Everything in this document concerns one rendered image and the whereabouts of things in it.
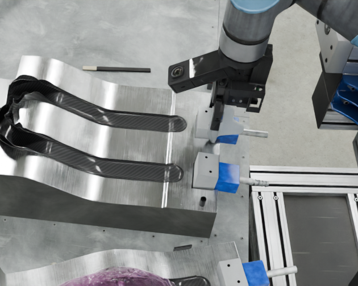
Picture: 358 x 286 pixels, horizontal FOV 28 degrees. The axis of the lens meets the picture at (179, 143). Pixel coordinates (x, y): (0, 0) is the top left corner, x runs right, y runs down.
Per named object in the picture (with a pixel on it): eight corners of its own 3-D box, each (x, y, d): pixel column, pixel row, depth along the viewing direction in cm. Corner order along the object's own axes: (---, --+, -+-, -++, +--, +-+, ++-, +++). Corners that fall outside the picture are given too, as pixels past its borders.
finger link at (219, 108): (219, 136, 120) (227, 94, 114) (209, 135, 120) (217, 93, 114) (218, 119, 123) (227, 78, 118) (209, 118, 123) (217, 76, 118)
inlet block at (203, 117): (264, 132, 132) (270, 114, 128) (264, 154, 129) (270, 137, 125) (195, 124, 131) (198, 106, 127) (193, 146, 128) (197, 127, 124)
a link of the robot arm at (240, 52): (221, 42, 105) (223, 4, 110) (216, 63, 109) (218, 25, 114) (271, 48, 105) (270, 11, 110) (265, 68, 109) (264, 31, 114)
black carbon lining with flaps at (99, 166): (186, 122, 131) (192, 88, 123) (180, 195, 121) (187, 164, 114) (-2, 100, 129) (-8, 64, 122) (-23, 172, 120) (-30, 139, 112)
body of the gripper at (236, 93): (258, 117, 119) (273, 68, 109) (207, 111, 118) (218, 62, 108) (258, 83, 123) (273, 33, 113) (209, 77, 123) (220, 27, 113)
